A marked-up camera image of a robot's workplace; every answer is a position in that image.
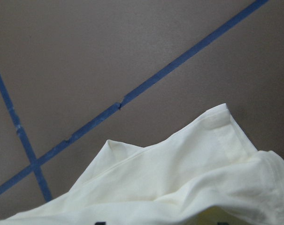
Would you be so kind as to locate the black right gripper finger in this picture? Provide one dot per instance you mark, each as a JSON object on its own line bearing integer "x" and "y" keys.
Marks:
{"x": 100, "y": 223}

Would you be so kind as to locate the cream long-sleeve cat shirt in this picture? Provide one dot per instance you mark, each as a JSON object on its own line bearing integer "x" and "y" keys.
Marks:
{"x": 207, "y": 173}

